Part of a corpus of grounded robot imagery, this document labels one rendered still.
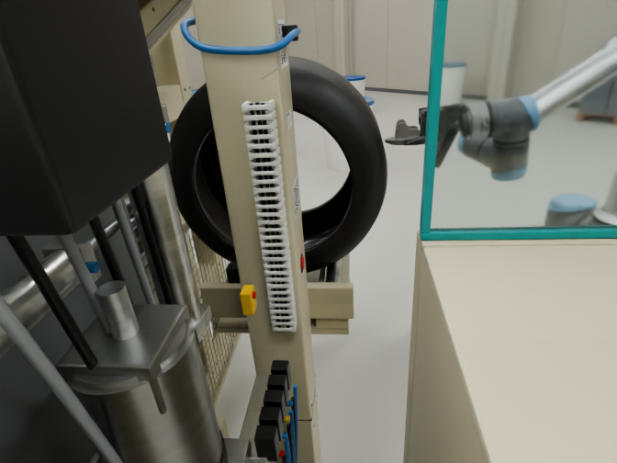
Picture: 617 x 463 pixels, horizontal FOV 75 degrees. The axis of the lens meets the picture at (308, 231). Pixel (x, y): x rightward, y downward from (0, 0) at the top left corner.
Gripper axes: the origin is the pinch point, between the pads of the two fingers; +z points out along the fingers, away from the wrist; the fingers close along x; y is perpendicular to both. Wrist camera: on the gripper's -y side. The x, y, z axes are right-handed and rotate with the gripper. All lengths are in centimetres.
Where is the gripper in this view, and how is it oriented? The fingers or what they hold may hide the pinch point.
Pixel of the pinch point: (389, 142)
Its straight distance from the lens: 115.7
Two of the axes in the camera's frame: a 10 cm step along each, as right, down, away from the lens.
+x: -1.0, 4.6, -8.8
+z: -9.8, 1.2, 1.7
